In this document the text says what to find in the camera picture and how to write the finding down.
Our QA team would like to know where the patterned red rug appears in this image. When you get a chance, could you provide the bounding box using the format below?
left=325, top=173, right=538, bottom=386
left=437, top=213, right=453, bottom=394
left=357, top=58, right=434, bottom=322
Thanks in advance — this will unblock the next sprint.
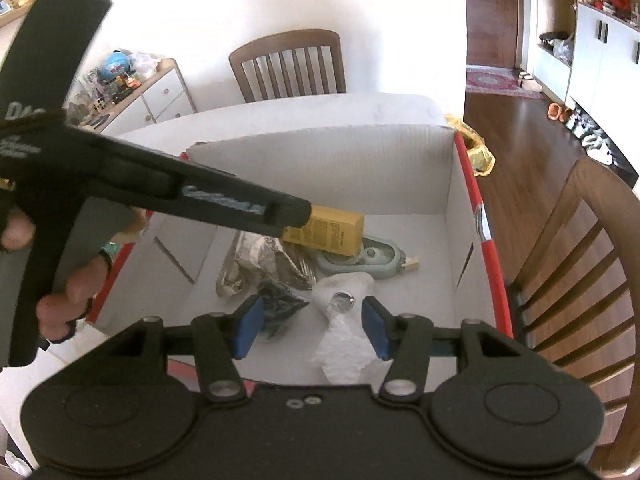
left=466, top=66, right=546, bottom=101

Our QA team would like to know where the person's left hand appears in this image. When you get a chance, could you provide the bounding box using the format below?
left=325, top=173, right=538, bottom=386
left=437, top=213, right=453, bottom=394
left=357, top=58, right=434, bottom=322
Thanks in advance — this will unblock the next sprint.
left=0, top=208, right=114, bottom=344

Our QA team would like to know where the red shoe box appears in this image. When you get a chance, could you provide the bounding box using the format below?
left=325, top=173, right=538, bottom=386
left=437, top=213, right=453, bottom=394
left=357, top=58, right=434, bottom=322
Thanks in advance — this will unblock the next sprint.
left=82, top=122, right=516, bottom=391

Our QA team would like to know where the silver foil packet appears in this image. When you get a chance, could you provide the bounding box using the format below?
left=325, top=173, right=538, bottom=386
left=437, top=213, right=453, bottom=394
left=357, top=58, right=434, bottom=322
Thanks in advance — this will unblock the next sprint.
left=216, top=232, right=317, bottom=300

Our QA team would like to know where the clear plastic bag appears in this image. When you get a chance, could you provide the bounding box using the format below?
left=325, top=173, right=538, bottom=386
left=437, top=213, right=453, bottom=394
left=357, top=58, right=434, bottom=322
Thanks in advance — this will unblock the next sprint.
left=131, top=52, right=161, bottom=78

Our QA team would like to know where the blue globe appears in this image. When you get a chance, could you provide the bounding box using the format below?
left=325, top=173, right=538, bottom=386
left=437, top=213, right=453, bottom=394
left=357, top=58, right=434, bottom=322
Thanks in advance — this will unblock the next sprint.
left=98, top=51, right=133, bottom=83

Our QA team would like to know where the white wooden sideboard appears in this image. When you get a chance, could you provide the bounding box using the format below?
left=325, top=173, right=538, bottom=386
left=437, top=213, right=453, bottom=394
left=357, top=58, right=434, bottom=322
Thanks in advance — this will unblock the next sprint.
left=65, top=58, right=198, bottom=133

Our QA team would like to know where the brown wooden curved-back chair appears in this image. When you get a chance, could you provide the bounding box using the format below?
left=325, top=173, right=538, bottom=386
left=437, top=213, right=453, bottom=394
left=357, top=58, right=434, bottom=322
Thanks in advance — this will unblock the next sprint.
left=505, top=156, right=640, bottom=476

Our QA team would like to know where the dark crinkled packet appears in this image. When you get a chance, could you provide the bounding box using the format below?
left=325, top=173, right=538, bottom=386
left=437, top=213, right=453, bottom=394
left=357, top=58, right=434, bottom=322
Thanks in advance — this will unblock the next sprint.
left=257, top=282, right=310, bottom=341

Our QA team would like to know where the white plastic wrap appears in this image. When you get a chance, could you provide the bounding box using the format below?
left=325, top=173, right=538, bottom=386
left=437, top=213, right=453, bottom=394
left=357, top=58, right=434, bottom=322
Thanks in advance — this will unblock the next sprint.
left=311, top=272, right=381, bottom=386

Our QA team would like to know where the yellow cardboard box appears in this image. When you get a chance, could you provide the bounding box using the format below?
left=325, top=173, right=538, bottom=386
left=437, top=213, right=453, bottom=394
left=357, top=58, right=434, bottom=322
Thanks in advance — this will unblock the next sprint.
left=282, top=206, right=366, bottom=256

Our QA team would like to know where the row of shoes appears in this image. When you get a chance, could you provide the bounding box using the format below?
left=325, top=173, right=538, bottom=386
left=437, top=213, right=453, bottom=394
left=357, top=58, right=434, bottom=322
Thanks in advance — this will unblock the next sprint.
left=547, top=102, right=616, bottom=166

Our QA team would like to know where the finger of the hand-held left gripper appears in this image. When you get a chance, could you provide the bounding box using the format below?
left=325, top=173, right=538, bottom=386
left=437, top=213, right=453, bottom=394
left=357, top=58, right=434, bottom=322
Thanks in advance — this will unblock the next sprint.
left=150, top=160, right=313, bottom=237

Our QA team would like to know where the dark wooden slatted chair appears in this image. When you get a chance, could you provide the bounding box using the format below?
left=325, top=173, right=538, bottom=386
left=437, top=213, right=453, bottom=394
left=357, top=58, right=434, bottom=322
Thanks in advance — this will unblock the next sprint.
left=229, top=29, right=347, bottom=103

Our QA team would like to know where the white wall cabinet unit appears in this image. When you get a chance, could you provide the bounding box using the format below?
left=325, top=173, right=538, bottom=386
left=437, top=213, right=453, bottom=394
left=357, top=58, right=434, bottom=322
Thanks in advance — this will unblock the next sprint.
left=532, top=0, right=640, bottom=126

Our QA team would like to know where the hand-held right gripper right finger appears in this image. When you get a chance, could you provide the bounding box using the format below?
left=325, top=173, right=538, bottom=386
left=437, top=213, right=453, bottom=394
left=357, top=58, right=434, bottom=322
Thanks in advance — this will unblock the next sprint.
left=361, top=296, right=526, bottom=403

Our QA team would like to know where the grey-green correction tape dispenser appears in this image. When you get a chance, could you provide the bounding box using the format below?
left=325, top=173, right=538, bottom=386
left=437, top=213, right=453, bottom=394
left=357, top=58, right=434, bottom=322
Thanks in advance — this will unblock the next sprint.
left=316, top=236, right=420, bottom=281

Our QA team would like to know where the yellow plastic bag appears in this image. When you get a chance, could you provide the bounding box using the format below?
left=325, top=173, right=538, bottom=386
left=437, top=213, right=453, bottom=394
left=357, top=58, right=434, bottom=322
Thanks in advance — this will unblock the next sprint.
left=444, top=114, right=496, bottom=177

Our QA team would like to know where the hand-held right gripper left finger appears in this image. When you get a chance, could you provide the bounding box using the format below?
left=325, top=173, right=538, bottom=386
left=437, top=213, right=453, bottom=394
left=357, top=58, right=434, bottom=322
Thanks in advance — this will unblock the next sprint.
left=107, top=295, right=265, bottom=402

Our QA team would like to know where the dark brown door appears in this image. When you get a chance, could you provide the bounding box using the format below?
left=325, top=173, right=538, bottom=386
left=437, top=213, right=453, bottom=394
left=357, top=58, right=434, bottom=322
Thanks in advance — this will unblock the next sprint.
left=462, top=0, right=532, bottom=67

